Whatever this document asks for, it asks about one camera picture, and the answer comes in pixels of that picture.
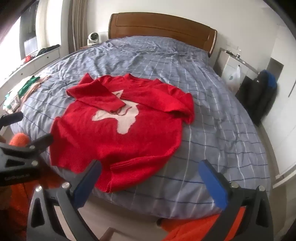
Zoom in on white window cabinet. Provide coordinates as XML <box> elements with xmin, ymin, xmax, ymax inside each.
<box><xmin>0</xmin><ymin>45</ymin><xmax>61</xmax><ymax>93</ymax></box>

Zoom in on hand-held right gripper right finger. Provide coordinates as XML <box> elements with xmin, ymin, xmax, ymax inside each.
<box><xmin>196</xmin><ymin>159</ymin><xmax>274</xmax><ymax>241</ymax></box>

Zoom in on pink folded garment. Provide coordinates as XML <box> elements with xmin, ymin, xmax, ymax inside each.
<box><xmin>21</xmin><ymin>75</ymin><xmax>52</xmax><ymax>102</ymax></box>

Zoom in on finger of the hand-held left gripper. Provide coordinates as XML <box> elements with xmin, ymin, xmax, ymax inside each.
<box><xmin>0</xmin><ymin>112</ymin><xmax>23</xmax><ymax>127</ymax></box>
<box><xmin>0</xmin><ymin>133</ymin><xmax>54</xmax><ymax>171</ymax></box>

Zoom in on white desk fan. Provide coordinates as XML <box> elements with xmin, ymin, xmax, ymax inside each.
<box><xmin>87</xmin><ymin>32</ymin><xmax>100</xmax><ymax>45</ymax></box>

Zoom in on white nightstand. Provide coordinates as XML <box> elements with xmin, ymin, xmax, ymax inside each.
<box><xmin>214</xmin><ymin>47</ymin><xmax>260</xmax><ymax>84</ymax></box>

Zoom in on bed with blue checked sheet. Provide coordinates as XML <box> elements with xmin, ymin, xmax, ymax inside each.
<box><xmin>9</xmin><ymin>36</ymin><xmax>271</xmax><ymax>226</ymax></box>

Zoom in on green and white folded garment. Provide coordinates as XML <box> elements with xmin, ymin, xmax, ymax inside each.
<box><xmin>3</xmin><ymin>75</ymin><xmax>40</xmax><ymax>114</ymax></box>

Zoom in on wooden headboard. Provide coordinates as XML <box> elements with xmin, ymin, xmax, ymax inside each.
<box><xmin>108</xmin><ymin>13</ymin><xmax>218</xmax><ymax>58</ymax></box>

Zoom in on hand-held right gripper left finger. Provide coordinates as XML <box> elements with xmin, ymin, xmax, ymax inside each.
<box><xmin>26</xmin><ymin>159</ymin><xmax>102</xmax><ymax>241</ymax></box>

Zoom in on beige curtain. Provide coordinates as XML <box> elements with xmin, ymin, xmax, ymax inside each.
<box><xmin>67</xmin><ymin>0</ymin><xmax>88</xmax><ymax>55</ymax></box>

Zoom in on window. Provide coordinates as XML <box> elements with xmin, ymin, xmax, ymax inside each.
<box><xmin>0</xmin><ymin>0</ymin><xmax>63</xmax><ymax>79</ymax></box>

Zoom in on red sweater with white star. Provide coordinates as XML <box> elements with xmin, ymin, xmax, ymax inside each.
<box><xmin>49</xmin><ymin>73</ymin><xmax>195</xmax><ymax>193</ymax></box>

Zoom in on person's orange pants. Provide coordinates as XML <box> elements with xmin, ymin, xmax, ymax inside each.
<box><xmin>0</xmin><ymin>133</ymin><xmax>249</xmax><ymax>241</ymax></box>

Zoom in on white plastic bag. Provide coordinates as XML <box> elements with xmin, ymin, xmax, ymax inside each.
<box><xmin>228</xmin><ymin>65</ymin><xmax>242</xmax><ymax>92</ymax></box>

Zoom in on wooden nightstand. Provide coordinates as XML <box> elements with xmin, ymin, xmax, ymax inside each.
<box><xmin>77</xmin><ymin>43</ymin><xmax>104</xmax><ymax>50</ymax></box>

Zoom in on dark clothes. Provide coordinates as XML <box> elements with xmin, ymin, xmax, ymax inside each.
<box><xmin>35</xmin><ymin>44</ymin><xmax>60</xmax><ymax>56</ymax></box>

